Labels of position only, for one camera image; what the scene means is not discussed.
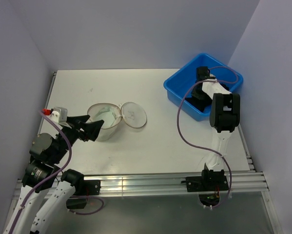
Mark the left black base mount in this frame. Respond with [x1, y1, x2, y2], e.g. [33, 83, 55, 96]
[66, 180, 104, 212]

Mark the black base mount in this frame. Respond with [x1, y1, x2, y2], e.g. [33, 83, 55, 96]
[181, 176, 229, 192]
[66, 180, 104, 212]

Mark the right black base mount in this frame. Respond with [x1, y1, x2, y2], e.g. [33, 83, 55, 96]
[181, 176, 229, 192]

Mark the black garment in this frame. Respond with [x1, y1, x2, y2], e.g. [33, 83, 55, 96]
[185, 80, 231, 112]

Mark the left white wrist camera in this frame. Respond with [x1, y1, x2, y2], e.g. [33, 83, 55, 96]
[42, 107, 68, 124]

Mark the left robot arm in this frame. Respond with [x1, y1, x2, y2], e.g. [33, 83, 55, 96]
[4, 109, 104, 234]

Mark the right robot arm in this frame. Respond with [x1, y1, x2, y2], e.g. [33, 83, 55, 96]
[191, 66, 240, 191]

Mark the blue plastic bin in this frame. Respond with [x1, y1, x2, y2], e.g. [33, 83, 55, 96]
[163, 53, 244, 122]

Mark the pale mint bra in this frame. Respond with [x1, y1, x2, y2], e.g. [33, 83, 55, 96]
[96, 106, 117, 129]

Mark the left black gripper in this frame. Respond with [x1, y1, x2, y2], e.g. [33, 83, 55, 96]
[51, 115, 103, 163]

